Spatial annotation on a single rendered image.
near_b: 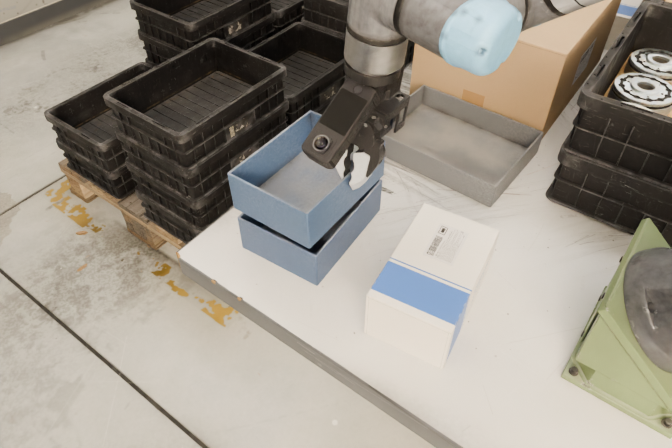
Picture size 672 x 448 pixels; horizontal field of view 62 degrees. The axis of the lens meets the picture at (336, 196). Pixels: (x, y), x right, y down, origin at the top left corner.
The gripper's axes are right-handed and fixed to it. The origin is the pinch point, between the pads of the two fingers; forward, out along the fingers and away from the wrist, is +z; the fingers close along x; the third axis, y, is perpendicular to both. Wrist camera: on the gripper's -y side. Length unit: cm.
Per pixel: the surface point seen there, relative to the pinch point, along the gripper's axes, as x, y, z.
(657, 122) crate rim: -31.3, 30.0, -11.3
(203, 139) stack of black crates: 55, 17, 35
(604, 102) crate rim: -23.8, 29.6, -11.0
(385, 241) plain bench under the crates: -5.6, 4.9, 13.7
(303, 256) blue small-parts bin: 0.2, -9.5, 8.5
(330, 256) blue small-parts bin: -1.9, -5.5, 10.6
